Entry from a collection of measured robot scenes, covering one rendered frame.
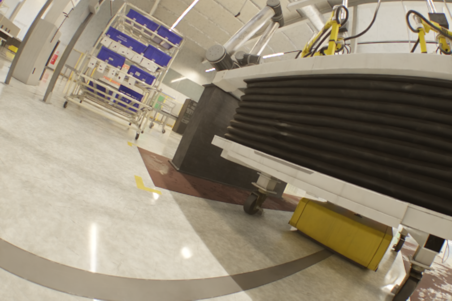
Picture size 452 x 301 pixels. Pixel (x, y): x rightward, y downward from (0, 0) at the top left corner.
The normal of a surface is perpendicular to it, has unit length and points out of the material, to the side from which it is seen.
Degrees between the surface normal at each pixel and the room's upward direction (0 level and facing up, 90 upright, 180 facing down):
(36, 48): 90
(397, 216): 90
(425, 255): 90
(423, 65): 90
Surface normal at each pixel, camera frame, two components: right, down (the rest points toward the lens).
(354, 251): -0.75, -0.37
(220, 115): 0.54, 0.17
